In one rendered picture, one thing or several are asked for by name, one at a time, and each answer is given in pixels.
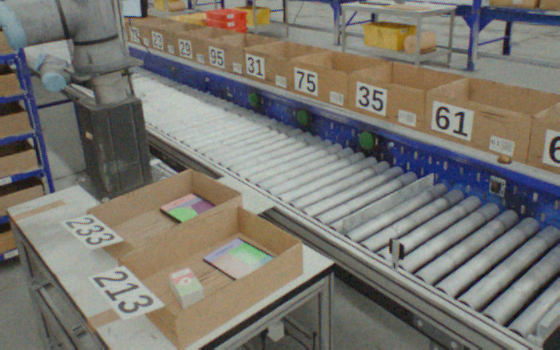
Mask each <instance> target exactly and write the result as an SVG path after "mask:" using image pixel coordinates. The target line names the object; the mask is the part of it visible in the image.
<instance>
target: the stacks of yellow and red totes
mask: <svg viewBox="0 0 560 350"><path fill-rule="evenodd" d="M246 14H248V13H247V11H240V10H234V9H228V8H226V9H217V10H208V11H204V13H198V14H189V15H181V16H175V17H166V18H169V19H174V20H179V21H184V22H189V23H194V24H200V25H204V26H209V27H214V28H219V29H225V30H230V31H235V32H240V33H244V34H247V30H248V27H247V22H248V19H246Z"/></svg>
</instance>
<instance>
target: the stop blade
mask: <svg viewBox="0 0 560 350"><path fill-rule="evenodd" d="M433 182H434V174H433V173H432V174H431V175H429V176H427V177H425V178H423V179H421V180H419V181H417V182H415V183H413V184H411V185H409V186H407V187H405V188H403V189H401V190H399V191H397V192H395V193H393V194H391V195H390V196H388V197H386V198H384V199H382V200H380V201H378V202H376V203H374V204H372V205H370V206H369V207H367V208H365V209H363V210H359V211H357V212H355V213H353V214H351V215H350V216H348V217H346V218H344V219H343V235H344V234H345V233H347V232H349V231H351V230H353V229H355V228H356V227H358V226H360V225H362V224H364V223H366V222H367V221H369V220H370V219H372V218H374V217H376V216H378V215H379V214H381V213H383V212H385V211H387V210H389V209H391V208H392V207H396V206H398V205H400V204H402V203H404V202H405V201H407V200H409V199H411V198H413V197H415V196H417V195H418V194H420V193H422V192H424V191H426V190H428V189H430V188H431V187H433Z"/></svg>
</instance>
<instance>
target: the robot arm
mask: <svg viewBox="0 0 560 350"><path fill-rule="evenodd" d="M0 24H1V27H2V29H3V32H4V34H5V36H6V39H7V42H8V44H9V46H10V47H11V48H13V49H17V48H26V47H31V46H36V45H42V44H47V43H52V42H57V41H62V40H65V41H66V45H67V48H68V52H69V55H70V61H71V62H69V61H66V60H63V59H61V58H58V57H55V56H53V55H50V54H48V53H44V52H41V53H40V54H39V55H38V57H37V59H36V61H35V64H34V70H35V71H36V72H40V74H41V80H42V83H43V85H44V87H45V88H46V89H47V90H49V91H52V92H57V91H60V90H62V89H63V88H64V87H65V85H70V84H76V85H79V86H82V87H84V88H87V89H89V90H92V87H91V84H90V80H89V79H87V80H79V79H77V78H75V77H74V76H72V75H70V74H69V73H67V72H65V71H64V70H63V68H65V67H68V66H73V69H74V71H76V72H94V71H101V70H106V69H111V68H114V67H118V66H121V65H123V64H126V63H127V62H129V61H130V60H131V58H130V54H129V52H128V51H127V49H126V48H125V46H124V45H123V43H122V42H121V40H120V38H119V34H118V30H117V26H116V22H115V17H114V13H113V9H112V5H111V2H110V0H3V1H0Z"/></svg>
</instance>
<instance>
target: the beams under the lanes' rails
mask: <svg viewBox="0 0 560 350"><path fill-rule="evenodd" d="M28 70H29V71H30V72H31V73H33V74H36V75H37V76H39V77H40V78H41V74H40V73H37V72H36V71H34V70H33V69H31V68H29V67H28ZM60 91H61V92H62V93H64V94H65V95H67V96H68V97H70V98H71V99H72V100H74V101H75V102H76V101H77V100H80V99H79V98H77V97H75V96H74V95H72V94H71V93H69V92H68V91H66V90H64V89H62V90H60ZM148 146H149V151H151V152H152V153H154V154H156V155H157V156H159V157H160V158H162V159H163V160H164V161H165V162H167V163H168V164H170V165H172V166H173V167H175V168H176V169H178V170H180V171H181V172H183V171H186V170H189V169H188V168H186V167H185V166H183V165H181V164H180V163H178V162H177V161H175V160H174V159H172V158H170V157H169V156H167V155H166V154H164V153H163V152H161V151H160V150H158V149H156V148H155V147H153V146H152V145H150V144H149V143H148ZM554 248H555V247H553V246H551V247H550V248H549V249H548V250H547V251H546V252H544V253H543V254H542V255H541V256H540V257H541V258H543V257H545V256H546V255H547V254H548V253H549V252H550V251H551V250H552V249H554ZM334 273H335V274H337V275H338V276H340V277H343V278H344V279H346V280H347V281H349V282H350V283H352V284H353V285H355V286H356V287H358V288H359V289H361V291H363V292H364V293H366V294H367V295H369V296H370V297H372V298H373V299H375V300H377V301H378V302H380V303H381V304H383V305H384V306H386V307H387V308H389V309H390V310H392V311H393V312H395V313H396V314H398V315H399V316H401V317H402V318H404V319H405V320H406V319H407V320H408V321H410V322H411V323H413V324H414V325H415V326H416V327H418V329H420V330H421V331H423V332H424V333H426V334H427V335H429V336H430V337H432V338H433V339H435V340H436V341H438V342H439V343H441V344H442V345H444V346H445V347H447V348H448V349H450V350H472V349H471V348H468V347H466V346H465V345H464V344H462V343H461V342H459V341H458V340H456V339H454V338H453V337H451V336H450V335H448V334H447V333H445V332H444V331H442V330H440V329H439V328H437V327H436V326H434V325H433V324H431V323H429V322H428V321H426V320H425V319H423V318H422V317H419V316H418V315H416V314H415V313H413V312H412V311H410V310H409V309H407V308H405V307H404V306H402V305H401V304H399V303H398V302H396V301H394V300H393V299H391V298H390V297H388V296H387V295H385V294H383V293H382V292H380V291H379V290H377V289H376V288H374V287H373V286H371V285H369V284H368V283H366V282H365V281H363V280H362V279H361V278H359V277H358V276H355V275H353V274H352V273H350V272H348V271H347V270H345V269H344V268H342V267H341V266H339V265H338V264H336V263H335V272H334Z"/></svg>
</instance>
